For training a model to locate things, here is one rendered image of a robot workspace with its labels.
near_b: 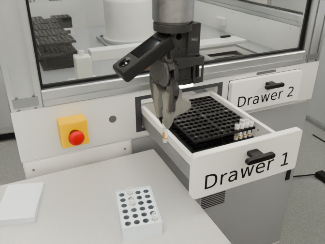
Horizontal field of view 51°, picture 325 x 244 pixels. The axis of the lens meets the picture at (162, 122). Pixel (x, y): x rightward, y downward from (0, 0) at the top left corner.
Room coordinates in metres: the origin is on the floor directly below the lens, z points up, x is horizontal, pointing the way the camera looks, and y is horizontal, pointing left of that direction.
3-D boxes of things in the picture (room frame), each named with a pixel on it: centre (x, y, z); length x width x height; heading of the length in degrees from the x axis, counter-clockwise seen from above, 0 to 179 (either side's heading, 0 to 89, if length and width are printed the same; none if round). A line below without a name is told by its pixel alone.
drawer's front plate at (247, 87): (1.07, -0.35, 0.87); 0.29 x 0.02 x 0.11; 115
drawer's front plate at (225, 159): (0.65, -0.19, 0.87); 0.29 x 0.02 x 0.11; 115
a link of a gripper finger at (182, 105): (0.63, -0.03, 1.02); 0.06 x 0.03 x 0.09; 120
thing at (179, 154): (0.84, -0.11, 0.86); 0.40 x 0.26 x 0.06; 25
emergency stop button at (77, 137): (0.76, 0.22, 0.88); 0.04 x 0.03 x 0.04; 115
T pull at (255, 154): (0.63, -0.20, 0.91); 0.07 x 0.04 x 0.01; 115
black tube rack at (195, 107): (0.83, -0.11, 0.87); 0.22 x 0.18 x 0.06; 25
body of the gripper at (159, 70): (0.64, -0.02, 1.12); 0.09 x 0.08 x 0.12; 120
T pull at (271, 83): (1.05, -0.36, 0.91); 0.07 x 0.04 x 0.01; 115
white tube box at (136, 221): (0.59, 0.06, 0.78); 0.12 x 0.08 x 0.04; 14
